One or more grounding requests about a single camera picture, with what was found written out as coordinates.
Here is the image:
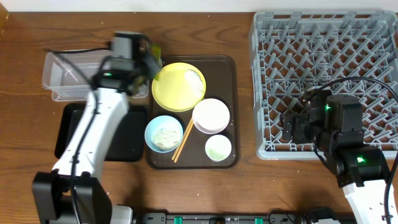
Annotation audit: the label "white tissue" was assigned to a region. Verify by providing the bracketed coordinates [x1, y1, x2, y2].
[184, 70, 205, 95]

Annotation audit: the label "light blue bowl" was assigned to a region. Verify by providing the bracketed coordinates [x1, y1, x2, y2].
[144, 115, 183, 153]

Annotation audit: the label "white green cup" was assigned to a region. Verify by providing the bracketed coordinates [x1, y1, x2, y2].
[205, 134, 232, 162]

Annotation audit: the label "yellow green wrapper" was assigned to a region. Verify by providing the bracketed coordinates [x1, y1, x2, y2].
[149, 44, 162, 80]

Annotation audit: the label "rice leftovers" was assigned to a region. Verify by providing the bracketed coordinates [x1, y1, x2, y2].
[152, 128, 181, 151]

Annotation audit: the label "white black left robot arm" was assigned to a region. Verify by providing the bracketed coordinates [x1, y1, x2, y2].
[32, 48, 162, 223]

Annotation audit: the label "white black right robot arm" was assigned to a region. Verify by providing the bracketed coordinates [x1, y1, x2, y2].
[282, 90, 397, 223]

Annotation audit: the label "grey dishwasher rack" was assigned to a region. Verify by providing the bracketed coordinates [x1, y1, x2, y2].
[249, 11, 397, 160]

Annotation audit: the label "black waste tray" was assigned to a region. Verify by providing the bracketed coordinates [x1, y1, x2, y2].
[54, 103, 147, 162]

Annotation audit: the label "yellow plate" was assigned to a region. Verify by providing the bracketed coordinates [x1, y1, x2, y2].
[152, 62, 206, 112]

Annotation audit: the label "pink bowl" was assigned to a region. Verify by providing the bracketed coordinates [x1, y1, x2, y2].
[192, 98, 230, 134]

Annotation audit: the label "clear plastic bin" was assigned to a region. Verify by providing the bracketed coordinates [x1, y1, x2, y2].
[41, 49, 149, 103]

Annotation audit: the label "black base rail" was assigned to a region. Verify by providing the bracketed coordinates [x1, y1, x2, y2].
[132, 207, 356, 224]

